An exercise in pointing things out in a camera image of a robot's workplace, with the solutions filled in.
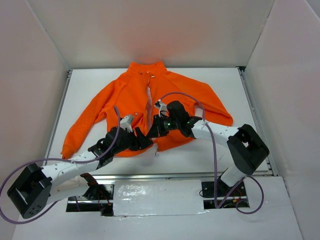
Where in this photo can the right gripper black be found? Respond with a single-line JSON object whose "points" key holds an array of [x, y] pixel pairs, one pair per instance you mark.
{"points": [[158, 126]]}

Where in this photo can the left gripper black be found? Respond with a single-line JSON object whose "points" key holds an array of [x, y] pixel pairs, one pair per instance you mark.
{"points": [[135, 139]]}

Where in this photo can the orange zip jacket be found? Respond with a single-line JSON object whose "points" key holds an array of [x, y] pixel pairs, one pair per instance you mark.
{"points": [[134, 93]]}

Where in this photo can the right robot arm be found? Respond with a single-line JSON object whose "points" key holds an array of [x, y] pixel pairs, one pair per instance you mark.
{"points": [[246, 147]]}

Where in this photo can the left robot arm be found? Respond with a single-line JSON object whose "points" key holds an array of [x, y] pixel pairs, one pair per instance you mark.
{"points": [[39, 186]]}

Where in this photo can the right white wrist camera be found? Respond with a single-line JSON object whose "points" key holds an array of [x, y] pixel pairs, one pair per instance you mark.
{"points": [[162, 108]]}

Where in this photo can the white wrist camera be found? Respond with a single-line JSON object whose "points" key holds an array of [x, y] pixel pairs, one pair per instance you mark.
{"points": [[126, 123], [162, 108]]}

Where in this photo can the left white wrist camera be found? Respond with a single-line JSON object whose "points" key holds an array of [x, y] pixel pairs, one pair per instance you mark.
{"points": [[126, 123]]}

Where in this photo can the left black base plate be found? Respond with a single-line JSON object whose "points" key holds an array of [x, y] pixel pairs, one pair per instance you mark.
{"points": [[99, 200]]}

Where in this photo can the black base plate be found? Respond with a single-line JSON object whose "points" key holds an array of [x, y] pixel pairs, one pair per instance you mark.
{"points": [[99, 200], [238, 195]]}

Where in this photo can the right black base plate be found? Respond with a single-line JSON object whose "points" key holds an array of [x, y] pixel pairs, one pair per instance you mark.
{"points": [[238, 195]]}

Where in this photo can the aluminium table frame rail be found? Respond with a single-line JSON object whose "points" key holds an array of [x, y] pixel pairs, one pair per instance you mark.
{"points": [[197, 158]]}

